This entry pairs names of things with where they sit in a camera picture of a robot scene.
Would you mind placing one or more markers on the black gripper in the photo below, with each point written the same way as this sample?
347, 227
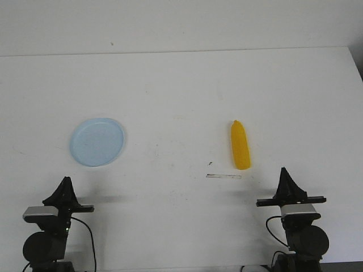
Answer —
64, 196
289, 193

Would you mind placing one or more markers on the light blue round plate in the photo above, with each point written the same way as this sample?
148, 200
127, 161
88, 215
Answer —
97, 142

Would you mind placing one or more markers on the yellow corn cob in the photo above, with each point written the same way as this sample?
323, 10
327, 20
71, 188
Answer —
239, 146

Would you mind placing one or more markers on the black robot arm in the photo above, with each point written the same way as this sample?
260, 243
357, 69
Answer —
306, 242
45, 250

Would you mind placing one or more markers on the grey tape strip on table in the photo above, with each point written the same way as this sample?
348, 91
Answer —
222, 176

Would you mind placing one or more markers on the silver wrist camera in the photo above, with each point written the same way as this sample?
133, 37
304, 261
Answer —
35, 214
300, 209

